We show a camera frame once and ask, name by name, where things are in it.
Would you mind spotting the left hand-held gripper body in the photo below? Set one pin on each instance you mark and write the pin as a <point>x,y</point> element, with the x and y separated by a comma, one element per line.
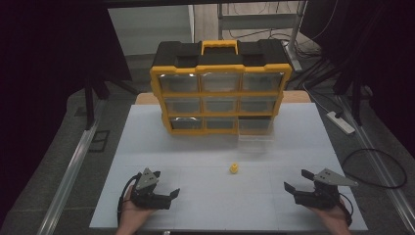
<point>146,192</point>

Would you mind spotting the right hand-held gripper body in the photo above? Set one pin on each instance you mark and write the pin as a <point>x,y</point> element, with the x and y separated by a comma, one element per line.
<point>321,192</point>

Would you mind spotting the clear plastic drawer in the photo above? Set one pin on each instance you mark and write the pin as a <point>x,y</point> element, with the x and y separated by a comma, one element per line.
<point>256,139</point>

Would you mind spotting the small yellow plastic part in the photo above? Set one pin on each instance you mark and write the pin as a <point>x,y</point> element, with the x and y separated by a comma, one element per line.
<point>234,168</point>

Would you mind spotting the person's left hand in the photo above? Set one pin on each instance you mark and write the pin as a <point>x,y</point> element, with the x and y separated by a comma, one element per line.
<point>134,215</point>

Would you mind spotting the person's right hand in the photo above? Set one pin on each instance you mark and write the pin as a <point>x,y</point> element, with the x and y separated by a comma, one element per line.
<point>332,217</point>

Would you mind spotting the white power strip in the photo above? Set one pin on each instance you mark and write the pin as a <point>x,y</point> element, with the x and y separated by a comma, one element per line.
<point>340,122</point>

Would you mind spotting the black tripod legs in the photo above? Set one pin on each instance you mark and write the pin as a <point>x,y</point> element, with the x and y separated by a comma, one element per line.
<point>89,104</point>
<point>357,101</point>

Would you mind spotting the yellow black drawer organizer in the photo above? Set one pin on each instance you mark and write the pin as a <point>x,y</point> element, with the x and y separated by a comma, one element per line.
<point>221,56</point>

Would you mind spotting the grey metal stand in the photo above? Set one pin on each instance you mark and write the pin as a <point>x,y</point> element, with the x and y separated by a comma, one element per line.
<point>293,39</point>

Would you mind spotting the dark curtain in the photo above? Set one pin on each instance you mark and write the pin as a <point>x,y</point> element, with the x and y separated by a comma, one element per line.
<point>375,49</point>
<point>49,65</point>

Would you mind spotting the metal floor rail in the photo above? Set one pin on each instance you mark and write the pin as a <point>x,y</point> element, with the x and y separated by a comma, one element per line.
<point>378,160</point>
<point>70,169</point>

